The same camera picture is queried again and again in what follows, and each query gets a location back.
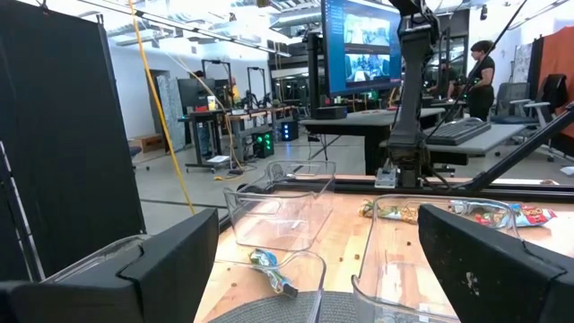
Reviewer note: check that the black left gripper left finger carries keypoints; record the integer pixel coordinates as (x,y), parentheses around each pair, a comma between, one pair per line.
(170,278)

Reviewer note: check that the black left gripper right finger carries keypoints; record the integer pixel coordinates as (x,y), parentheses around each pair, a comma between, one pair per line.
(484,278)

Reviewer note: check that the blue wrapper granola bar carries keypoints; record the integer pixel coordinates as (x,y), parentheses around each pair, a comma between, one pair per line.
(273,273)

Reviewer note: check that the green orange Chewy granola bar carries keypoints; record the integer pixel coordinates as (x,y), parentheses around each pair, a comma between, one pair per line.
(390,212)

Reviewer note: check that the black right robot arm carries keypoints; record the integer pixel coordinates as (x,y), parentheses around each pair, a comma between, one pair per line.
(414,89)

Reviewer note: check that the clear plastic bin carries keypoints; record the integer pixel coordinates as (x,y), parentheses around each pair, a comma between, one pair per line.
(394,269)
(278,224)
(309,287)

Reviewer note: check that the brown cardboard box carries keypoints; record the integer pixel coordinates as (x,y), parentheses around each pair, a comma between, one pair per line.
(148,143)

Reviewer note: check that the grey keyboard tray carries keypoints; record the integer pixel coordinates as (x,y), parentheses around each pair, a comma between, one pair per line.
(489,141)

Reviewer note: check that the black computer keyboard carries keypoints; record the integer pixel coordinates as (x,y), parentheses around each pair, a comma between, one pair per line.
(457,131)

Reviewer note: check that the computer tower green lights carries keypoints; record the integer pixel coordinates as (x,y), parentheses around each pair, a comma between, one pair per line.
(263,144)

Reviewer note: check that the wooden top workbench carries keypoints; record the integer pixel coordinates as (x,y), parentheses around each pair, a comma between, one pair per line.
(233,116)

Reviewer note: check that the black partition panel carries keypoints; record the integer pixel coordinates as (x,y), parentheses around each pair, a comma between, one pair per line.
(67,134)

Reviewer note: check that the grey office chair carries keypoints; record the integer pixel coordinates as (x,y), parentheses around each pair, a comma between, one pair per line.
(511,96)

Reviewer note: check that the person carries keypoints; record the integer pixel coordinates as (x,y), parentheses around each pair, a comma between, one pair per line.
(482,89)

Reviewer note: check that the computer tower blue lights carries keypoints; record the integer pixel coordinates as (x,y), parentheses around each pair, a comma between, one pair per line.
(289,131)

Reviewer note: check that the black office chair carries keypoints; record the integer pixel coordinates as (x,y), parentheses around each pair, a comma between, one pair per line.
(553,94)

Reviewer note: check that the grey desk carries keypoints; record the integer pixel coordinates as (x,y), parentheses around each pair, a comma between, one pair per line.
(359,120)

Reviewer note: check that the small black computer box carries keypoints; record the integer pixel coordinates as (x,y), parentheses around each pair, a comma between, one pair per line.
(329,112)

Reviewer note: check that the orange partition panel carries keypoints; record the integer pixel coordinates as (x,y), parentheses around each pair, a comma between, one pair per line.
(556,54)

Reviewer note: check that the large computer monitor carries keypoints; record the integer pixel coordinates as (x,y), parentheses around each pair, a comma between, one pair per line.
(359,45)

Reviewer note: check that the black aluminium table frame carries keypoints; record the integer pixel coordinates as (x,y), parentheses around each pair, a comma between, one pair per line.
(515,190)

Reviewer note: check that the silver metal bracket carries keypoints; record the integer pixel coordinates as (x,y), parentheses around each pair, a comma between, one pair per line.
(385,178)

